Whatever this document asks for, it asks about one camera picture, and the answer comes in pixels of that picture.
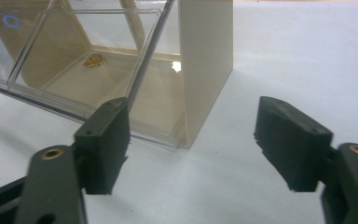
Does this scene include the clear plastic storage box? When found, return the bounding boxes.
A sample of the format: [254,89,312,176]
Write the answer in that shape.
[0,0,234,149]

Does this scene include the clear plastic drawer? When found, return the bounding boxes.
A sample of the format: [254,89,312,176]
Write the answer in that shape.
[0,0,188,149]

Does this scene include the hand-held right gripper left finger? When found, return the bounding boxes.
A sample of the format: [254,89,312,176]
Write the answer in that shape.
[74,96,131,196]

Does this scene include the small gold brooch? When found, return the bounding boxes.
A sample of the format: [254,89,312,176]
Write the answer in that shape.
[82,53,107,69]

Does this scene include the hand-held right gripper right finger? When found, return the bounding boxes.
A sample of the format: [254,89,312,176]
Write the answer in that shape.
[254,95,335,193]

